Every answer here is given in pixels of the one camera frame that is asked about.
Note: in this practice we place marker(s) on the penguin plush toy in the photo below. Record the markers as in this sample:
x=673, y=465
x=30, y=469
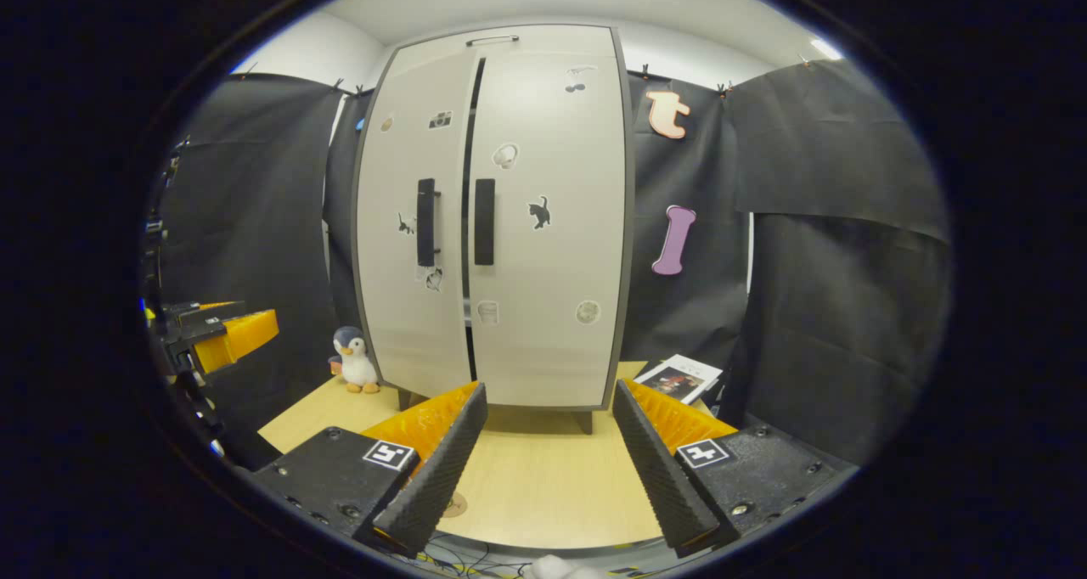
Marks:
x=357, y=367

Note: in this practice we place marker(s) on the white and grey cabinet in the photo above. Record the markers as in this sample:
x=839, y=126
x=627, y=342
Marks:
x=586, y=424

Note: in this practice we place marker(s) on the round brown coaster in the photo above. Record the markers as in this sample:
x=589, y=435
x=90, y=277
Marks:
x=456, y=504

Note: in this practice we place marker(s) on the ceiling light panel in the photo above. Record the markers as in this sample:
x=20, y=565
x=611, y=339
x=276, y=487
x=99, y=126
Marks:
x=827, y=48

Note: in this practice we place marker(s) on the white cabinet door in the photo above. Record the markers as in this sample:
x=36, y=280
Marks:
x=391, y=307
x=543, y=265

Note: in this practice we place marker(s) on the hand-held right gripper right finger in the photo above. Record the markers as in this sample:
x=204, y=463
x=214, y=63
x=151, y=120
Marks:
x=658, y=469

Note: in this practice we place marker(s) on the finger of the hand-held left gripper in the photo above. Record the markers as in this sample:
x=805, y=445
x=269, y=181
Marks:
x=199, y=311
x=242, y=334

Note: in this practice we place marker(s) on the black backdrop cloth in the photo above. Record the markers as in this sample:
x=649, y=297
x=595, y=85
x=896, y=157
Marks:
x=832, y=333

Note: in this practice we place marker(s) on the white booklet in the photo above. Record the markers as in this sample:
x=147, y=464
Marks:
x=679, y=379

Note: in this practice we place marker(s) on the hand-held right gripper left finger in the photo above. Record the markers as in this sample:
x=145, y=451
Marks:
x=442, y=469

